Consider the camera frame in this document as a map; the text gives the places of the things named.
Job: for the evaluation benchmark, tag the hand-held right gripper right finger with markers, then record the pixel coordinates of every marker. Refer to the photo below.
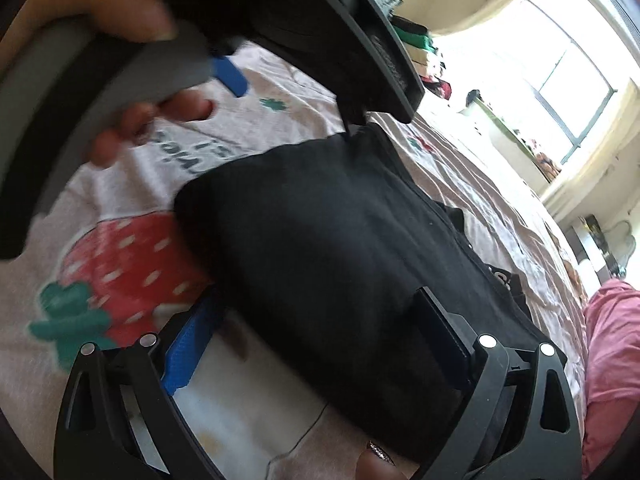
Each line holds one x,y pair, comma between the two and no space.
442,335

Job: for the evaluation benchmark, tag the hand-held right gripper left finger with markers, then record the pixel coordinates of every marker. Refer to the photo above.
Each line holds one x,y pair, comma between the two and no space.
190,347

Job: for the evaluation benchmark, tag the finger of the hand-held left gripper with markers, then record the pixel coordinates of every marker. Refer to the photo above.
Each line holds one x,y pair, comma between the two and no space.
352,120
231,76

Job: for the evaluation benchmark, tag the black garment with orange trim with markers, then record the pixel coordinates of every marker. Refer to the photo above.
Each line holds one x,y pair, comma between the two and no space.
325,260

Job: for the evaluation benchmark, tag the stack of folded clothes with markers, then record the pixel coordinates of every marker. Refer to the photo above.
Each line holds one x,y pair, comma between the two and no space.
422,55

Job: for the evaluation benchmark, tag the black garment with print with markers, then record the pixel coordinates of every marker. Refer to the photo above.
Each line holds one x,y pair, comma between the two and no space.
500,275

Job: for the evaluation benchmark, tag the printed white bed sheet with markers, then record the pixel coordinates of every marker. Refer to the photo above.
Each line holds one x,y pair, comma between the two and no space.
125,260

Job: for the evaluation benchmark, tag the pink cloth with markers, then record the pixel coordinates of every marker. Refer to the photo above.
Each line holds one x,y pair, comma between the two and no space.
612,360

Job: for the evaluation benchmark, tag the window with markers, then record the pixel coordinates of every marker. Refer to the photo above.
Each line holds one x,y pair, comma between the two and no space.
570,75

